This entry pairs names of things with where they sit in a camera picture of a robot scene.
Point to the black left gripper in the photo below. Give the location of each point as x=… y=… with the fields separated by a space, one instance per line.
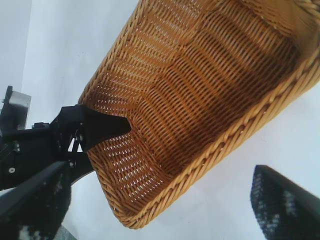
x=37 y=145

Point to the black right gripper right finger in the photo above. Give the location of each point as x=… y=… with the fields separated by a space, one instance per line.
x=287 y=212

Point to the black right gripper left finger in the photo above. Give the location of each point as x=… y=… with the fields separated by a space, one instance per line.
x=32 y=212

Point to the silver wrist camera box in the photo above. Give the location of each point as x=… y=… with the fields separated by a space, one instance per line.
x=20 y=107

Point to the brown woven wicker basket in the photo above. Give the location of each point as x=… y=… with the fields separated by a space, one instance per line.
x=200 y=100

